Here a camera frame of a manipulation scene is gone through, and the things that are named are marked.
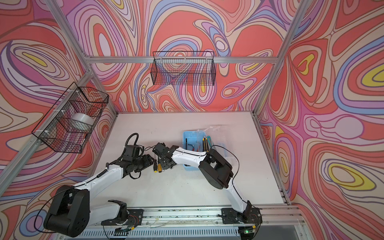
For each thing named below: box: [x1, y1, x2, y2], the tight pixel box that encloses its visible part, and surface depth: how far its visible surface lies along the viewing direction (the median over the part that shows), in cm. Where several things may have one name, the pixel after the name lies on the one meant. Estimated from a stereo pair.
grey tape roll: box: [70, 112, 96, 132], surface depth 74 cm
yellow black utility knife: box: [202, 137, 209, 153], surface depth 93 cm
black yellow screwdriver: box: [153, 159, 158, 173], surface depth 90 cm
